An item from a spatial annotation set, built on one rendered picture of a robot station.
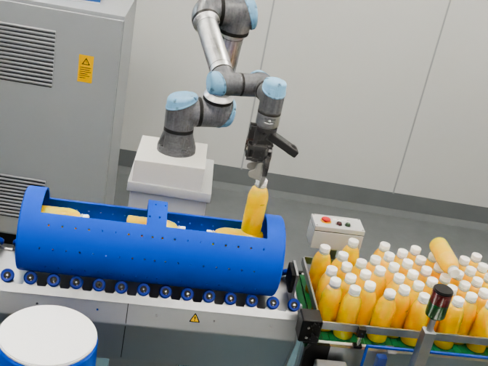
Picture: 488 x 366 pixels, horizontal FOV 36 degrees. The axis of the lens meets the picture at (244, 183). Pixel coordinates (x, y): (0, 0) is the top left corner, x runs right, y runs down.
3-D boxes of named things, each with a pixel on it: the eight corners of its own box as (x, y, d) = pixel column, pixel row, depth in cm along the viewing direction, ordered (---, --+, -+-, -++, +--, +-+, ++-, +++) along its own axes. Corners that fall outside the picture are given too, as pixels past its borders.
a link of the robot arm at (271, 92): (282, 75, 240) (292, 85, 233) (275, 107, 245) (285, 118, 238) (259, 74, 237) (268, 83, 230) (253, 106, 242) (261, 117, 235)
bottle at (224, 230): (259, 252, 271) (208, 247, 268) (261, 233, 273) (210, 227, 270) (263, 249, 264) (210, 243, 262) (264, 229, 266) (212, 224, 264)
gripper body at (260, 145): (243, 152, 249) (250, 118, 244) (269, 155, 251) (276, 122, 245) (245, 162, 243) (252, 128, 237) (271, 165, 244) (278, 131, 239)
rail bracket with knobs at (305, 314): (293, 328, 262) (299, 304, 258) (313, 330, 263) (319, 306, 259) (297, 346, 253) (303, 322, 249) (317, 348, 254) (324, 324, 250)
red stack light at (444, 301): (426, 295, 238) (430, 284, 236) (445, 296, 239) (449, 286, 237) (432, 306, 232) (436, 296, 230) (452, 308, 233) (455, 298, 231)
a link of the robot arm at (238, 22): (189, 116, 299) (215, -13, 268) (225, 117, 305) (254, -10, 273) (196, 133, 291) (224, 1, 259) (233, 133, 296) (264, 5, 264)
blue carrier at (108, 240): (30, 232, 273) (31, 168, 257) (266, 258, 286) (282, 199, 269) (14, 287, 250) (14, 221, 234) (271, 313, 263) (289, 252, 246)
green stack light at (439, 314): (422, 307, 240) (426, 295, 238) (441, 309, 241) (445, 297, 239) (428, 319, 234) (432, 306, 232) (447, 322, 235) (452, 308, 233)
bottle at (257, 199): (237, 226, 260) (247, 179, 252) (254, 224, 263) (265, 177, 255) (246, 237, 255) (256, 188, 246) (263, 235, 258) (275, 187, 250)
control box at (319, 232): (306, 234, 303) (311, 212, 298) (354, 240, 306) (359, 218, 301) (309, 247, 294) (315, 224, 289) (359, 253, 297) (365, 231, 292)
